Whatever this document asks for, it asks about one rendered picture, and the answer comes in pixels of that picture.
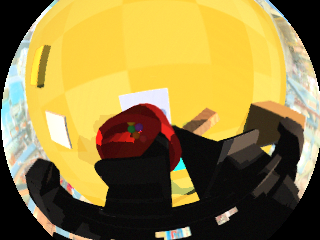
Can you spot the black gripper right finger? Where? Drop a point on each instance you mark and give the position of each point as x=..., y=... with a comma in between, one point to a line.
x=203, y=157

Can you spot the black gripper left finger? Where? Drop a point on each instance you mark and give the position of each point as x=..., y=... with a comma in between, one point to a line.
x=154, y=166

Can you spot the orange-brown wooden bar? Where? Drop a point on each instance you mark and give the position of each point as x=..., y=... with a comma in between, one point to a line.
x=202, y=122

